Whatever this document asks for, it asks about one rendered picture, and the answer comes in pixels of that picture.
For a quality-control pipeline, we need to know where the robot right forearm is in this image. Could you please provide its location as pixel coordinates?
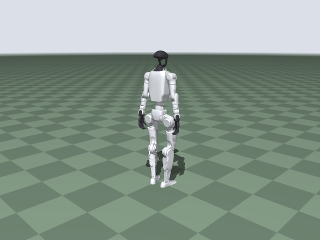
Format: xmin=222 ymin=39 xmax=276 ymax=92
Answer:
xmin=171 ymin=93 xmax=180 ymax=119

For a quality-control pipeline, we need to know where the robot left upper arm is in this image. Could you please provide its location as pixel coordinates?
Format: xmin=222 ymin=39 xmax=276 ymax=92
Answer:
xmin=142 ymin=72 xmax=150 ymax=98

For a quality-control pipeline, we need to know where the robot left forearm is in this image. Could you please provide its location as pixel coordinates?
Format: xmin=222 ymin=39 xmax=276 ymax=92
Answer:
xmin=138 ymin=93 xmax=148 ymax=115

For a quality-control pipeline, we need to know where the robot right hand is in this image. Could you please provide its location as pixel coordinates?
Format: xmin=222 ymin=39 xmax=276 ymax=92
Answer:
xmin=172 ymin=115 xmax=180 ymax=135

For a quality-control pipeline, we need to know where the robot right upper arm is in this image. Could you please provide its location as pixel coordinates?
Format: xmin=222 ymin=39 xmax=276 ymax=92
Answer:
xmin=166 ymin=72 xmax=177 ymax=101

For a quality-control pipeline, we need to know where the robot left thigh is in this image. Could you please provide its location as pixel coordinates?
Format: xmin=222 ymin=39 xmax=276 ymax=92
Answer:
xmin=145 ymin=113 xmax=159 ymax=154

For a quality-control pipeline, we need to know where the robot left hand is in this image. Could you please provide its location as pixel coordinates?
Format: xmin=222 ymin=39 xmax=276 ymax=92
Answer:
xmin=138 ymin=110 xmax=147 ymax=130

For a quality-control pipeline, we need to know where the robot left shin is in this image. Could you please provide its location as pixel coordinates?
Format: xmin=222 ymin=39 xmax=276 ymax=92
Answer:
xmin=148 ymin=144 xmax=158 ymax=178

